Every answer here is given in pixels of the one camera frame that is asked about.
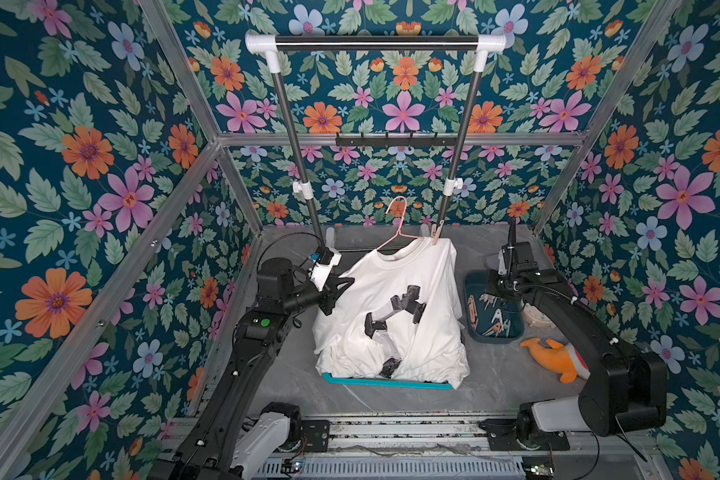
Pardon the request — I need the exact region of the white printed t-shirt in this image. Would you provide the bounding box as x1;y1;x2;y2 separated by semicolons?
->
312;238;470;389

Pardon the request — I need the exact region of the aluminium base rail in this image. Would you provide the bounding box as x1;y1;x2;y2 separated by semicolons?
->
256;412;672;479

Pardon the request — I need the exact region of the pink wire hanger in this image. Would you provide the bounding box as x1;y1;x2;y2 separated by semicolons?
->
375;195;421;255

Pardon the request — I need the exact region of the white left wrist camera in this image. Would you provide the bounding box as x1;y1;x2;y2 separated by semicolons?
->
309;246;342;292

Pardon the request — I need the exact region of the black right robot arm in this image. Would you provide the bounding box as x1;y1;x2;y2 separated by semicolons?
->
487;221;668;446

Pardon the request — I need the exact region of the white steel clothes rack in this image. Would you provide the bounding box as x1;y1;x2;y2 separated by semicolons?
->
245;33;508;241

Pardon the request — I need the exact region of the orange plush toy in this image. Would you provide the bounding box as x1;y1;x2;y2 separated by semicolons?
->
520;338;590;384

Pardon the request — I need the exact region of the black wall hook rail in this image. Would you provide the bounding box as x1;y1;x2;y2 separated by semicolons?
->
333;133;457;148

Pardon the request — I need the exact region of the beige clothespin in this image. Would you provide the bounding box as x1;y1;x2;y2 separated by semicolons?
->
431;221;444;245

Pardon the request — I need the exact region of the teal laundry basket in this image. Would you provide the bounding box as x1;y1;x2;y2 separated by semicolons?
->
322;373;452;391

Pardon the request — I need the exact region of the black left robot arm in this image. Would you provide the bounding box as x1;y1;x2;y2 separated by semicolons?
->
148;257;355;479

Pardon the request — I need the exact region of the teal clothespin tray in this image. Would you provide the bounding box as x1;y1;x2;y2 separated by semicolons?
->
464;271;525;344

